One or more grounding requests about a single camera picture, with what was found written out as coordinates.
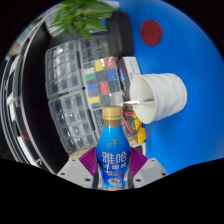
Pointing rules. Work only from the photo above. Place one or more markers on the grey drawer cabinet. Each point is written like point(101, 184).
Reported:
point(63, 70)
point(71, 123)
point(95, 48)
point(96, 123)

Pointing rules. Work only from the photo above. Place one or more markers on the green potted plant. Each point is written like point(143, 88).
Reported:
point(81, 18)

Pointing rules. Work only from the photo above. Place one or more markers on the dark overhead shelf unit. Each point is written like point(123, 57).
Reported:
point(13, 110)

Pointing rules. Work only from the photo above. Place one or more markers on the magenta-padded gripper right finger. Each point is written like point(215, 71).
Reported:
point(150, 170)

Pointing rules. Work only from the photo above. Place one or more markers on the black labelled box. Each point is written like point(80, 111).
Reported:
point(130, 70)

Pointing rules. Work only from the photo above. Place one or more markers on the white ribbed cup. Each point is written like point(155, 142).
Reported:
point(166, 95)

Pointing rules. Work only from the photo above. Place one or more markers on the yellow multimeter with red leads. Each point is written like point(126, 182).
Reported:
point(140, 131)

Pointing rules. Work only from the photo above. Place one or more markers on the clear box with coloured compartments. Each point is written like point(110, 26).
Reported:
point(101, 83)

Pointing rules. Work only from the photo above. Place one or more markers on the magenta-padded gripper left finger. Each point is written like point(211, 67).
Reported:
point(75, 171)

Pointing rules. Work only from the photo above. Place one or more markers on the flat round red coaster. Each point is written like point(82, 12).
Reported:
point(151, 32)

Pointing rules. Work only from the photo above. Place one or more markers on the metal spoon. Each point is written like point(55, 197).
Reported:
point(140, 101)

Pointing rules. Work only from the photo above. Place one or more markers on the blue drink bottle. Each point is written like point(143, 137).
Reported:
point(112, 156)

